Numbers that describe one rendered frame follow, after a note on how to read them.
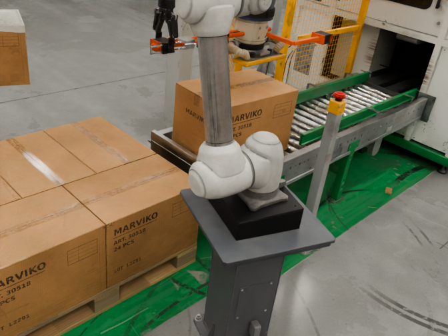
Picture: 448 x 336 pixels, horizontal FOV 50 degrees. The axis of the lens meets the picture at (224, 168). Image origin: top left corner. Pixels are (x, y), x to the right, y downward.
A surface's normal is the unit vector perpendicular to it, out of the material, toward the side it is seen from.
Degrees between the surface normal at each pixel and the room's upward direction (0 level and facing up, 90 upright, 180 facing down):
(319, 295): 0
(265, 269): 90
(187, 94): 90
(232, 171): 74
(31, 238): 0
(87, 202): 0
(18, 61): 90
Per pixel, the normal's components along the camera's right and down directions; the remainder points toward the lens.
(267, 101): 0.66, 0.44
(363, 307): 0.11, -0.86
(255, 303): 0.40, 0.50
